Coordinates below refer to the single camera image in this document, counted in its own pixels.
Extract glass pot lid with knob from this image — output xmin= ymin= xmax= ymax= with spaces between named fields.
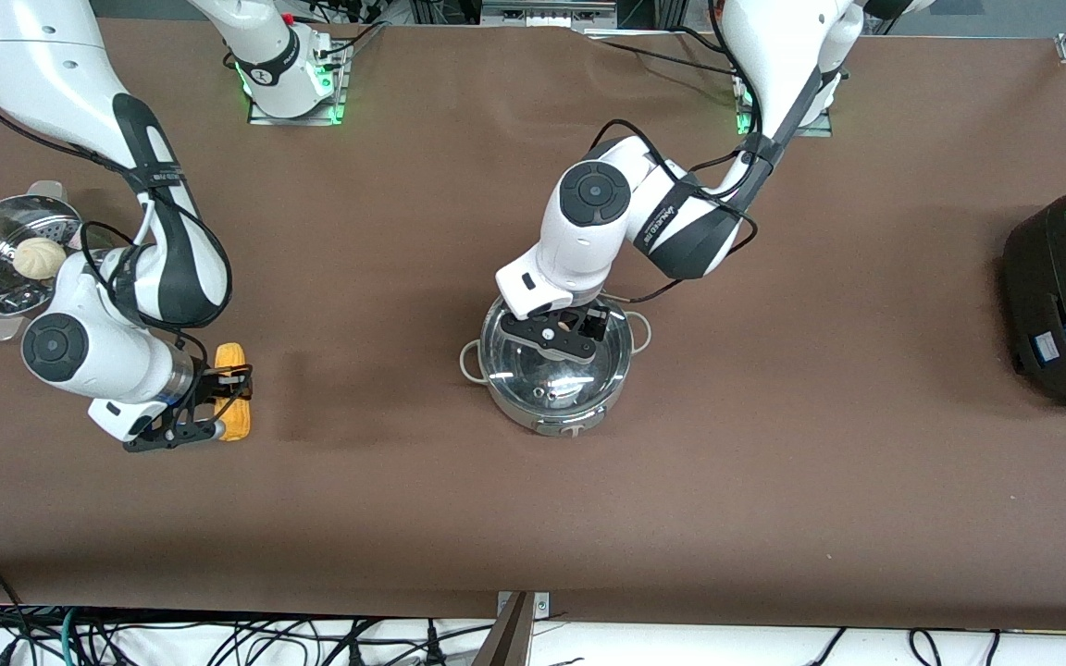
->
xmin=482 ymin=294 xmax=633 ymax=417

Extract yellow corn cob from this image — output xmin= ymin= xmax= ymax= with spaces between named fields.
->
xmin=212 ymin=342 xmax=254 ymax=443

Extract white steamed bun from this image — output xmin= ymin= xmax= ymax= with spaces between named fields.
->
xmin=15 ymin=238 xmax=68 ymax=280

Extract perforated steel steamer plate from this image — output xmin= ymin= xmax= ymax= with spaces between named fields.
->
xmin=0 ymin=217 xmax=82 ymax=311

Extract brown table cover sheet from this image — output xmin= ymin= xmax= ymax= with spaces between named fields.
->
xmin=0 ymin=18 xmax=1066 ymax=632

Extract dark metal stand bar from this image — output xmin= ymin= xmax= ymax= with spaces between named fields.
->
xmin=471 ymin=592 xmax=536 ymax=666

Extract steel cooking pot loop handles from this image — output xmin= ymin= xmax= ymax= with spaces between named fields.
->
xmin=459 ymin=291 xmax=652 ymax=438

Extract green cable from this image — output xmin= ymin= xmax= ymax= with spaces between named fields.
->
xmin=56 ymin=609 xmax=82 ymax=666

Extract silver metal bracket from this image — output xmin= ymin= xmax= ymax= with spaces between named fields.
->
xmin=496 ymin=590 xmax=552 ymax=617

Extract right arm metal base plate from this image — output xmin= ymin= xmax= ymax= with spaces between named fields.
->
xmin=246 ymin=39 xmax=350 ymax=126

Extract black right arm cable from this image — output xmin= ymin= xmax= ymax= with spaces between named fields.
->
xmin=0 ymin=46 xmax=236 ymax=371

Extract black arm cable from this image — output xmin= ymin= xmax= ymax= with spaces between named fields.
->
xmin=589 ymin=0 xmax=775 ymax=306
xmin=0 ymin=46 xmax=236 ymax=371

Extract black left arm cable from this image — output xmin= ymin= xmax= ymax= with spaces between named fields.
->
xmin=589 ymin=0 xmax=775 ymax=306

